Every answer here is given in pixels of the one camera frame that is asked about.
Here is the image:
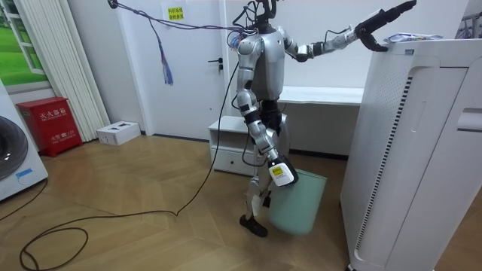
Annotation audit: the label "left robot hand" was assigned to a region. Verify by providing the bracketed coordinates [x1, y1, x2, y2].
[353, 0, 418, 53]

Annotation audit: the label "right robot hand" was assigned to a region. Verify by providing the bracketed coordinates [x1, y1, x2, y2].
[267, 154, 300, 188]

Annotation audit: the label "green waste bin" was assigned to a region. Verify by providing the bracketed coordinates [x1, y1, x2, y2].
[267, 168, 328, 236]

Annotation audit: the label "robot legs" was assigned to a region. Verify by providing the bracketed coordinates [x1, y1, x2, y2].
[239, 99, 293, 238]

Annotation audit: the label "crumpled plastic wrapper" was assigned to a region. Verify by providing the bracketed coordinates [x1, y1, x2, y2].
[383, 32, 444, 44]

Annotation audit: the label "white drawer cabinet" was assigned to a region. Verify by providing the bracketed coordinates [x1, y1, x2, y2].
[208, 114, 289, 177]

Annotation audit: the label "white desk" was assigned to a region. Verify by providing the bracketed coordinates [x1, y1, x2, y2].
[277, 85, 365, 157]

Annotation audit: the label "robot body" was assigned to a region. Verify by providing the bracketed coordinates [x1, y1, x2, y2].
[225, 0, 289, 127]

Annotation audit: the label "white door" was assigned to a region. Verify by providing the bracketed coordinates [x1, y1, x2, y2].
[116, 0, 227, 141]

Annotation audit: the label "white perforated air purifier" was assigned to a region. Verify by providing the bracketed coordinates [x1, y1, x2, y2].
[340, 37, 482, 271]

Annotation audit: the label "white cardboard box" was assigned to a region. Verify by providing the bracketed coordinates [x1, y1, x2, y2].
[96, 120, 142, 147]

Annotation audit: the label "yellow paper sign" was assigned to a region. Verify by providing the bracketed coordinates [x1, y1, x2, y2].
[160, 2, 185, 22]

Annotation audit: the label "red fire extinguisher box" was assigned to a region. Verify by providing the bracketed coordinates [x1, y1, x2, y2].
[16, 96, 84, 158]

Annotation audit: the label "white washing machine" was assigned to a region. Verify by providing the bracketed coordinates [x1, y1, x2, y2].
[0, 81, 49, 202]

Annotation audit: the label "green landscape window poster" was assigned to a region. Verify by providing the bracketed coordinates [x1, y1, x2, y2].
[0, 0, 50, 88]

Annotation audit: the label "long black floor cable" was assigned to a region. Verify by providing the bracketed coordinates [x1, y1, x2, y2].
[18, 62, 241, 271]

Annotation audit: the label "black door handle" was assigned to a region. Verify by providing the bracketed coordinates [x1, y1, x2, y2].
[207, 56, 224, 75]

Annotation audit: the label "cable bundle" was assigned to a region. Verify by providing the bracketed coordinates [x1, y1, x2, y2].
[107, 0, 261, 87]

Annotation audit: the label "thin black floor cable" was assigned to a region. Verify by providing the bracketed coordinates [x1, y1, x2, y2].
[0, 178, 49, 223]

